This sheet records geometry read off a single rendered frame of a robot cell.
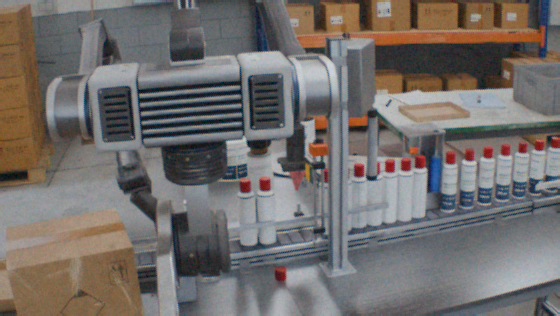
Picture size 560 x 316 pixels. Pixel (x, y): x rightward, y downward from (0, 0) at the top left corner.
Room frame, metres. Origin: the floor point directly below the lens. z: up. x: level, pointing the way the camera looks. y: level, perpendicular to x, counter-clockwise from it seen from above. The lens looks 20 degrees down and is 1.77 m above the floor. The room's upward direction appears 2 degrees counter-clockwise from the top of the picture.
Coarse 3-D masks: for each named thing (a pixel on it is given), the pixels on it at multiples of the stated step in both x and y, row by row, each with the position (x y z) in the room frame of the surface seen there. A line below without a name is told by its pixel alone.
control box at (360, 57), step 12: (348, 48) 1.66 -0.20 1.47; (360, 48) 1.65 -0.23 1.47; (372, 48) 1.77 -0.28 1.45; (348, 60) 1.66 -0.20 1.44; (360, 60) 1.65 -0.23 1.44; (372, 60) 1.77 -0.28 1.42; (348, 72) 1.66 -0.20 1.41; (360, 72) 1.65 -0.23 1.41; (372, 72) 1.77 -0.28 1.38; (348, 84) 1.66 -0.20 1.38; (360, 84) 1.65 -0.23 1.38; (372, 84) 1.77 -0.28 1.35; (348, 96) 1.66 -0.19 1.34; (360, 96) 1.65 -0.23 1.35; (372, 96) 1.77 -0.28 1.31; (348, 108) 1.66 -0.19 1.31; (360, 108) 1.65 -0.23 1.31
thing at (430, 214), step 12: (456, 204) 1.97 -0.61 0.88; (492, 204) 1.95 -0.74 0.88; (504, 204) 1.94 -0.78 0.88; (432, 216) 1.88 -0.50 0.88; (444, 216) 1.88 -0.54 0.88; (372, 228) 1.82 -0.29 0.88; (384, 228) 1.82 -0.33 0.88; (240, 240) 1.78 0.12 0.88; (276, 240) 1.77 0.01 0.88; (288, 240) 1.77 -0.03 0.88; (300, 240) 1.76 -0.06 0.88; (312, 240) 1.76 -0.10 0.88; (144, 252) 1.71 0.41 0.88; (240, 252) 1.71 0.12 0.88; (144, 264) 1.64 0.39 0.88
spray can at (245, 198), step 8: (240, 184) 1.75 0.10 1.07; (248, 184) 1.74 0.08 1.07; (240, 192) 1.75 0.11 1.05; (248, 192) 1.74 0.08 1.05; (240, 200) 1.74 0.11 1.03; (248, 200) 1.73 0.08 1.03; (240, 208) 1.74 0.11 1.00; (248, 208) 1.73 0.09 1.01; (240, 216) 1.74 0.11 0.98; (248, 216) 1.73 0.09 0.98; (240, 224) 1.74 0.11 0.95; (240, 232) 1.75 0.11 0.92; (248, 232) 1.73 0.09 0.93; (248, 240) 1.73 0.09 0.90; (256, 240) 1.75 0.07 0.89
